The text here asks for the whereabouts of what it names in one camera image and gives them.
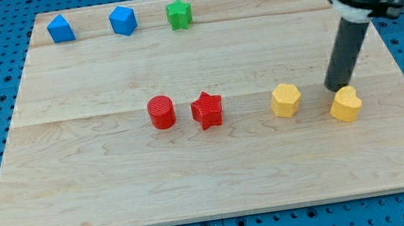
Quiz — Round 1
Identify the blue cube block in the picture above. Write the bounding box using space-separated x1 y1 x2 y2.
108 5 137 36

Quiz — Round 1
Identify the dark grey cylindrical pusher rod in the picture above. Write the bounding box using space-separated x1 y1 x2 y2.
324 18 369 92

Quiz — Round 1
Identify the green star block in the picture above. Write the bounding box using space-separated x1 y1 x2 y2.
165 0 192 31

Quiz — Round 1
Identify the red cylinder block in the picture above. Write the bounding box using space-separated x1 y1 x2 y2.
147 95 176 129

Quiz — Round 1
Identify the light wooden board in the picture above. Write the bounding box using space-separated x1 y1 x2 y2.
0 0 404 226

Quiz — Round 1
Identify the blue triangular prism block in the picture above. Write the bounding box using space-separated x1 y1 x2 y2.
47 14 76 43

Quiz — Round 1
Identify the yellow hexagon block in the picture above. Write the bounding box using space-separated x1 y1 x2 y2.
271 83 302 118

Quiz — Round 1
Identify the yellow heart block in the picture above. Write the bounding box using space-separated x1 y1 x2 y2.
329 86 362 122

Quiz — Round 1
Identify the red star block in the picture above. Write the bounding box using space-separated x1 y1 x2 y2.
191 91 223 130

